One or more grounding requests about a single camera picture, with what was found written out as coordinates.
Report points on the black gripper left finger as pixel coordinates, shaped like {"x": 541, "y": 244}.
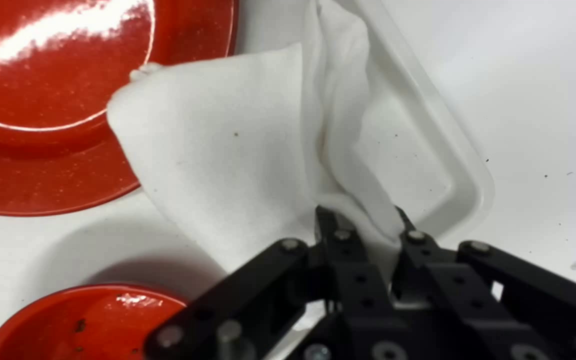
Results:
{"x": 350, "y": 277}

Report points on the large red plate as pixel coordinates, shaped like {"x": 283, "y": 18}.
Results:
{"x": 60, "y": 63}

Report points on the red and white towel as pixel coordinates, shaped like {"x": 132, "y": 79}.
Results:
{"x": 240, "y": 150}

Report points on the round white table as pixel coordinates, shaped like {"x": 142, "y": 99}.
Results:
{"x": 509, "y": 67}

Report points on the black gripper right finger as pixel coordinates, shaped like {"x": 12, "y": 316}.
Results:
{"x": 412, "y": 281}

